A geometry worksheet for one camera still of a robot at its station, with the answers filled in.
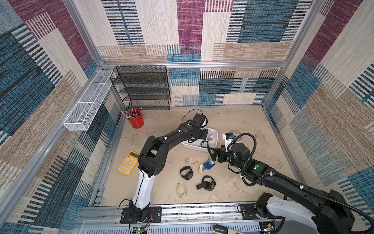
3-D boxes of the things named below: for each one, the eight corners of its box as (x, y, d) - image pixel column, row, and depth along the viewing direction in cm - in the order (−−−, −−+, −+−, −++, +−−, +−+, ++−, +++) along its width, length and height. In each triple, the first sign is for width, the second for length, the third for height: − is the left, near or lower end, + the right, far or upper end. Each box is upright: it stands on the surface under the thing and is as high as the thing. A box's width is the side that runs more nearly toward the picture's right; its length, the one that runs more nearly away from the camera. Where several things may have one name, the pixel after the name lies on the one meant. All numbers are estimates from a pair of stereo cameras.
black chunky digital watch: (180, 180, 86) (179, 177, 83) (180, 168, 91) (180, 165, 88) (193, 180, 86) (193, 177, 83) (192, 167, 91) (192, 165, 88)
